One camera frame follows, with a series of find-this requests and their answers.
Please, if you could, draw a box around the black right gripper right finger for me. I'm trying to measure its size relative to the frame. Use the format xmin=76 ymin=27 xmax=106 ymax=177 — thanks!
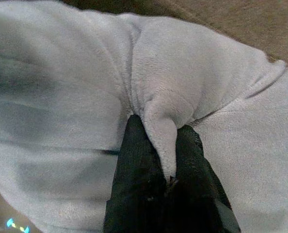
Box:
xmin=167 ymin=124 xmax=241 ymax=233

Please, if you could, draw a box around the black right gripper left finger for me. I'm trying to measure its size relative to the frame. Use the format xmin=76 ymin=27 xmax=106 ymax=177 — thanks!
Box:
xmin=103 ymin=114 xmax=170 ymax=233

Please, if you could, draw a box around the white fleece pillow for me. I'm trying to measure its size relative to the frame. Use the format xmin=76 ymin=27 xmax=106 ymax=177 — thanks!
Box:
xmin=0 ymin=0 xmax=288 ymax=233

